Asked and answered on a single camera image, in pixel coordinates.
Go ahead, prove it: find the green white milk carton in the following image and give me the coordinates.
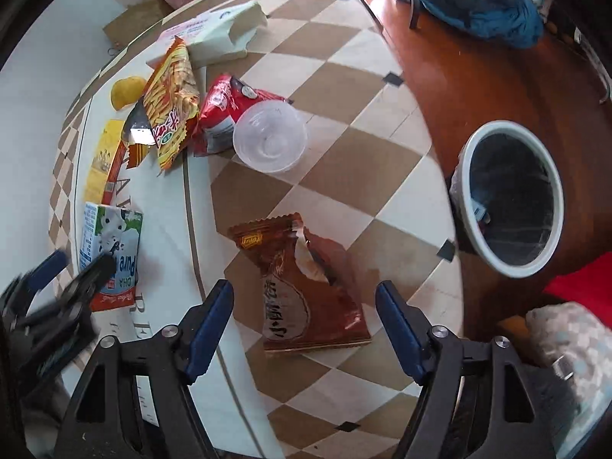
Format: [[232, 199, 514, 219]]
[[79, 202, 144, 314]]

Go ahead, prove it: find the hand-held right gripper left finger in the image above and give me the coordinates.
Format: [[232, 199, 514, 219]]
[[52, 280, 235, 459]]

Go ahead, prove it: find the blue cloth pile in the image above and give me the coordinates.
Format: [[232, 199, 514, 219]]
[[396, 0, 546, 49]]

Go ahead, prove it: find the grey metal bar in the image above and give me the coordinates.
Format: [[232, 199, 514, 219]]
[[571, 26, 612, 105]]

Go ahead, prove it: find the clear plastic cup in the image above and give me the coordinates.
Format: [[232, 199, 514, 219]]
[[232, 101, 308, 174]]

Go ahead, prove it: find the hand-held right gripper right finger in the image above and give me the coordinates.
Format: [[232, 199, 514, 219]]
[[375, 281, 558, 459]]

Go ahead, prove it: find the red cloth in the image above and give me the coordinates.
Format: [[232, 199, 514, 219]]
[[542, 265, 612, 332]]

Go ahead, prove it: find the brown cardboard box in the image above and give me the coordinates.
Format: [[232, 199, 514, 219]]
[[103, 0, 174, 51]]

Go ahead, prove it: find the orange striped snack packet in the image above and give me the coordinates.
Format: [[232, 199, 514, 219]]
[[142, 37, 202, 171]]

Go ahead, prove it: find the white paper box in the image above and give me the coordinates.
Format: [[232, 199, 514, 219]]
[[146, 1, 269, 65]]

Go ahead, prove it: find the brown torn snack wrapper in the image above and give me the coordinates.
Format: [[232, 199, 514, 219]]
[[228, 212, 373, 355]]

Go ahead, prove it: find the checkered cloth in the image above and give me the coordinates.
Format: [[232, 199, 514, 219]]
[[525, 302, 612, 459]]

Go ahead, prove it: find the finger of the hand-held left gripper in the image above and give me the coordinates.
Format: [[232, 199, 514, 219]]
[[16, 253, 118, 340], [0, 249, 70, 319]]

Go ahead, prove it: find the white round trash bin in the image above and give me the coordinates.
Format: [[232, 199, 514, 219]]
[[449, 120, 565, 279]]

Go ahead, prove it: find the red snack packet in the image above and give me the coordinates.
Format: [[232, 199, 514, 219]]
[[192, 74, 293, 158]]

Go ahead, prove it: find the orange packet with silver inside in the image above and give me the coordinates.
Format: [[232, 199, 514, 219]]
[[101, 103, 158, 206]]

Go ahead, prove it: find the yellow flat packet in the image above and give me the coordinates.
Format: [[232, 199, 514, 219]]
[[83, 119, 127, 206]]

